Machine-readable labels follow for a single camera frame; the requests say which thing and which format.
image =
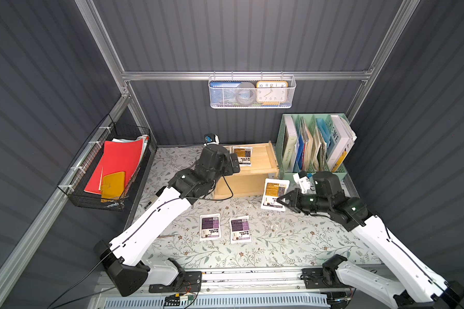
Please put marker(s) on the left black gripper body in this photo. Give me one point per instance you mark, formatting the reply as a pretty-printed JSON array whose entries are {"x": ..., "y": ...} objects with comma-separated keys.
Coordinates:
[{"x": 234, "y": 164}]

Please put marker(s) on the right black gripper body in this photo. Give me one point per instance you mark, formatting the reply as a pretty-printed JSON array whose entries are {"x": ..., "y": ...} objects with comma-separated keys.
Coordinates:
[{"x": 299, "y": 201}]

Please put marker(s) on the yellow coffee bag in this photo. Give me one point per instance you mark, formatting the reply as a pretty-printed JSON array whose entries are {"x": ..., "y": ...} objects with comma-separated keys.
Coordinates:
[
  {"x": 244, "y": 155},
  {"x": 273, "y": 189}
]

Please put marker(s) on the purple coffee bag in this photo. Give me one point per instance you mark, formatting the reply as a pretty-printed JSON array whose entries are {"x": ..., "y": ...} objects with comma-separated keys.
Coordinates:
[
  {"x": 240, "y": 230},
  {"x": 210, "y": 227}
]

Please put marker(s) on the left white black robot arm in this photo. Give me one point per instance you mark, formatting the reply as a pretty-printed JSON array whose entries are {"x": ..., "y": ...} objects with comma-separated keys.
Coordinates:
[{"x": 122, "y": 257}]

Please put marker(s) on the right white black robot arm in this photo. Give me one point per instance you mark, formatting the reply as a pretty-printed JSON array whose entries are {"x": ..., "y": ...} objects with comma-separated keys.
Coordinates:
[{"x": 415, "y": 286}]

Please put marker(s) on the wooden two-tier shelf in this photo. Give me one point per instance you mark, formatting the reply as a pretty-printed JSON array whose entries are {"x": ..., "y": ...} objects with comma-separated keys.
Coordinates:
[{"x": 250, "y": 180}]

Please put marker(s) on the mint green file organizer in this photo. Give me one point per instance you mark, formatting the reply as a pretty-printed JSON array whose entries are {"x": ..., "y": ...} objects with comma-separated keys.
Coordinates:
[{"x": 311, "y": 148}]

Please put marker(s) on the white book left slot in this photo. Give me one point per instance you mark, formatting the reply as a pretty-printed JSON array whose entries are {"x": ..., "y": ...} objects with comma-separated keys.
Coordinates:
[{"x": 289, "y": 145}]

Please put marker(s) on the blue box in basket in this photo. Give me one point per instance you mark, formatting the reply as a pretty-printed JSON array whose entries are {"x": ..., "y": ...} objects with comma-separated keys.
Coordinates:
[{"x": 223, "y": 94}]

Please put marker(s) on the grey tape roll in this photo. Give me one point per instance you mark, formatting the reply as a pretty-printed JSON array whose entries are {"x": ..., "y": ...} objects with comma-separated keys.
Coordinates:
[{"x": 246, "y": 93}]

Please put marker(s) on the white large book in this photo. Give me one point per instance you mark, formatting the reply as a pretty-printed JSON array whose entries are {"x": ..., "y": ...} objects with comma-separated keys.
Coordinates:
[{"x": 342, "y": 141}]

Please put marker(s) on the yellow analog clock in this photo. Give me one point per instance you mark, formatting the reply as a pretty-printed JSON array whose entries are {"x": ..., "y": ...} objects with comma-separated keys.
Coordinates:
[{"x": 272, "y": 92}]

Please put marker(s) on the red folder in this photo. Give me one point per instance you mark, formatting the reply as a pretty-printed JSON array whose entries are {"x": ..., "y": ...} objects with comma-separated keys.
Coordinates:
[{"x": 118, "y": 155}]

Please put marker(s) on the yellow notebook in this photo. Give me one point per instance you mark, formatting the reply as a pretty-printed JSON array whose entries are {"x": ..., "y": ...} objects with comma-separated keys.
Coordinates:
[{"x": 112, "y": 186}]

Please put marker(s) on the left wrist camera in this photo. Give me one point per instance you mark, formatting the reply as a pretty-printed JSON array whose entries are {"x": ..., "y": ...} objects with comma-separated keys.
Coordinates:
[{"x": 211, "y": 138}]

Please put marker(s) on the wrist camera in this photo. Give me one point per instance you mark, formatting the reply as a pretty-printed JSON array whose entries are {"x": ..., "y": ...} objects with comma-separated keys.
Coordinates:
[
  {"x": 303, "y": 181},
  {"x": 211, "y": 138}
]

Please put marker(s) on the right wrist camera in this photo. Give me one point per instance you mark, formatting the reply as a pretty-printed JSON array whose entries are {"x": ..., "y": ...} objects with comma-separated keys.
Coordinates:
[{"x": 303, "y": 181}]

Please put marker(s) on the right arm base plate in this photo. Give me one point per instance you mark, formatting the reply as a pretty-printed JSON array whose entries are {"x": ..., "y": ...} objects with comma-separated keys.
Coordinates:
[{"x": 319, "y": 278}]

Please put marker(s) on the white wire mesh basket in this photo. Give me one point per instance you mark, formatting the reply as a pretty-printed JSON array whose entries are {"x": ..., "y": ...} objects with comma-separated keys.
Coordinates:
[{"x": 289, "y": 78}]

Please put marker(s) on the black wire side basket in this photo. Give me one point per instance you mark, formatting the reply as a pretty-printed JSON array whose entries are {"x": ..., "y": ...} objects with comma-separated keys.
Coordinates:
[{"x": 73, "y": 187}]

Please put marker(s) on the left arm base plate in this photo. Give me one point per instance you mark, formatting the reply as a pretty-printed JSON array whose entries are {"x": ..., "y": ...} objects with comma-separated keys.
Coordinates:
[{"x": 185, "y": 282}]

